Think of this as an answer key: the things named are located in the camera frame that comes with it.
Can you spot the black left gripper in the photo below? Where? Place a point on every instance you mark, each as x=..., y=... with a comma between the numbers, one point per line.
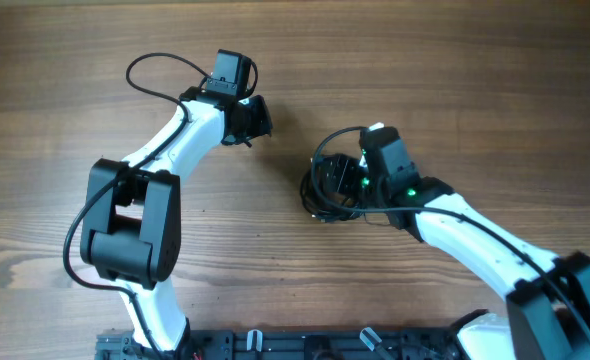
x=263, y=121

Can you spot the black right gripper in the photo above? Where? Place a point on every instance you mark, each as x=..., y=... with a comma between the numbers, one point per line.
x=339, y=175

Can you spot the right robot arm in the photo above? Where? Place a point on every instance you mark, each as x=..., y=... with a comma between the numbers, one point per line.
x=547, y=297

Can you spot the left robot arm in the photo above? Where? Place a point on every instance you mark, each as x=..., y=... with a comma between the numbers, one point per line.
x=127, y=236

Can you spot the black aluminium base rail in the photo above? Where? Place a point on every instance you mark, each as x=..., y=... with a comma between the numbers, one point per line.
x=368, y=343

